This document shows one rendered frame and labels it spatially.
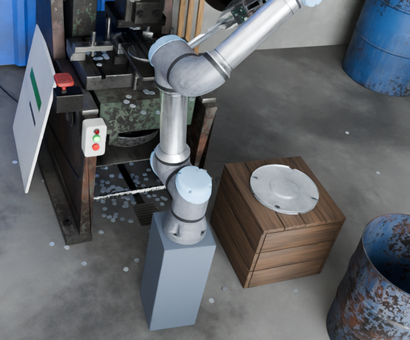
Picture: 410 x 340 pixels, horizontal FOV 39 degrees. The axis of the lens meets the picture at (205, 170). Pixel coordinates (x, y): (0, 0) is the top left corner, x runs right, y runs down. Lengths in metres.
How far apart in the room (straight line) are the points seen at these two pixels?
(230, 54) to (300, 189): 0.99
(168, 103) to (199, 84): 0.20
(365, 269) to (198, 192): 0.67
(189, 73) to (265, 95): 2.14
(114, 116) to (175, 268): 0.63
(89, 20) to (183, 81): 0.95
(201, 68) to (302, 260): 1.17
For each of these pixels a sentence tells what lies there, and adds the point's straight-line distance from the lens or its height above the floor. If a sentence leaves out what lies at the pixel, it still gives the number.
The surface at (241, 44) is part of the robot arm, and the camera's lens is 1.57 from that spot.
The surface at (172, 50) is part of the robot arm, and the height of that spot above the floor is 1.08.
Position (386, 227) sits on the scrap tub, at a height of 0.41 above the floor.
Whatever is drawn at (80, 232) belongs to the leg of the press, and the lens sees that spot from 2.48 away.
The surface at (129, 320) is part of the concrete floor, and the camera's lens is 2.27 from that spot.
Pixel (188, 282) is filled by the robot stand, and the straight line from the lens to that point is 2.06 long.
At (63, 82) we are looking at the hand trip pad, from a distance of 2.04.
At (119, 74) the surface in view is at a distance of 2.22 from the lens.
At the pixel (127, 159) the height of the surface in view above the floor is 0.31.
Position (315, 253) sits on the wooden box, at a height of 0.15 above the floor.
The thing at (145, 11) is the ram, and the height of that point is 0.94.
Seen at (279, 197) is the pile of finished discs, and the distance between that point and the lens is 2.34.
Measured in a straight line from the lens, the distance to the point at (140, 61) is 2.18.
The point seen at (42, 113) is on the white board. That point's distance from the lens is 2.51.
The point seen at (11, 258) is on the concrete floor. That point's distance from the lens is 2.45.
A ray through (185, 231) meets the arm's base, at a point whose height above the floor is 0.50.
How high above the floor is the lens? 1.84
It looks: 39 degrees down
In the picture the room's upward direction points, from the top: 13 degrees clockwise
